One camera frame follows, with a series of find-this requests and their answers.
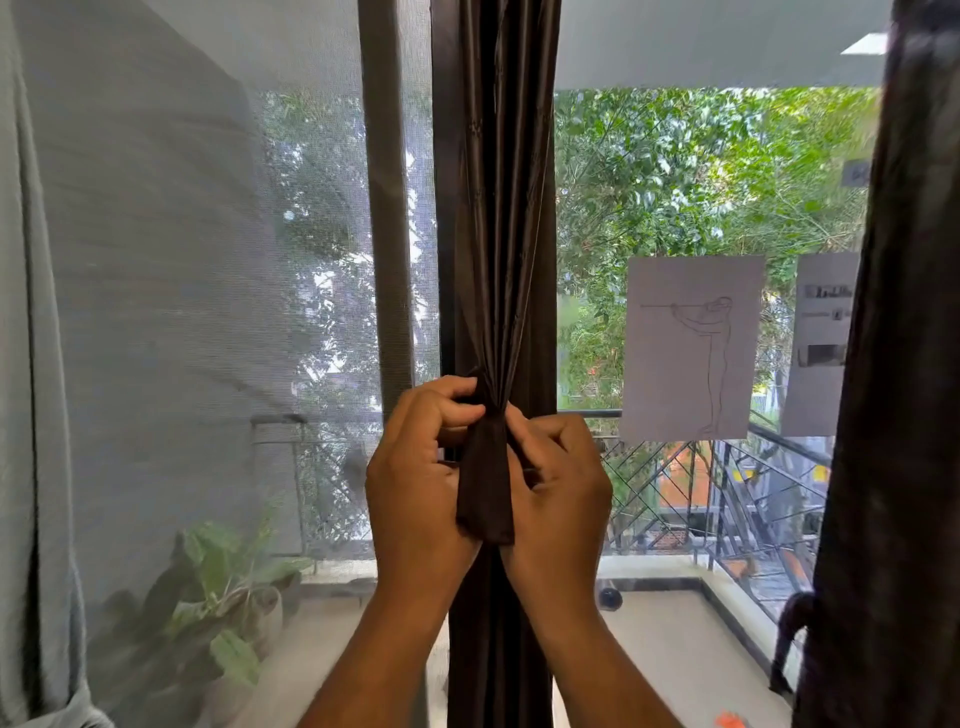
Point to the metal balcony railing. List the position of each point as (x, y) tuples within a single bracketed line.
[(720, 495)]

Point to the paper sheet with figure drawing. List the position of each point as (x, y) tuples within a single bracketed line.
[(691, 349)]

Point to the small orange object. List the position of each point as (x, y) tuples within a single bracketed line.
[(730, 720)]

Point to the dark brown curtain tieback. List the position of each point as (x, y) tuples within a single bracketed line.
[(486, 480)]

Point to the dark brown gathered curtain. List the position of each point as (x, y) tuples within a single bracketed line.
[(499, 225)]

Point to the person's left thumb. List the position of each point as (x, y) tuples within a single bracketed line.
[(459, 415)]

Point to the potted green plant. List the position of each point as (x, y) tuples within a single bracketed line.
[(210, 600)]

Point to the person's left hand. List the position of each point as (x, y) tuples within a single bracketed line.
[(412, 495)]

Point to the green trees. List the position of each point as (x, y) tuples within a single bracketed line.
[(705, 172)]

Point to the person's right forearm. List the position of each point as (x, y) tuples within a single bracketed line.
[(600, 671)]

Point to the grey sheer curtain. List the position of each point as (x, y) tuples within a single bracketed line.
[(112, 337)]

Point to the person's right hand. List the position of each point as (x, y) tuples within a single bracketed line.
[(562, 502)]

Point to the person's right thumb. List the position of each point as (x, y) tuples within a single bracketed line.
[(523, 439)]

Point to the paper sheet with printed photos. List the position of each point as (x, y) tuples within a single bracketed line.
[(820, 341)]

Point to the dark window frame post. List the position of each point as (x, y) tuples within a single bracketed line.
[(388, 202)]

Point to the person's left forearm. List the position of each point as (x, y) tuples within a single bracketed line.
[(379, 664)]

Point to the small black ball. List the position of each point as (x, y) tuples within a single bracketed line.
[(610, 598)]

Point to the dark brown hanging curtain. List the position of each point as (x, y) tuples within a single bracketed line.
[(889, 375)]

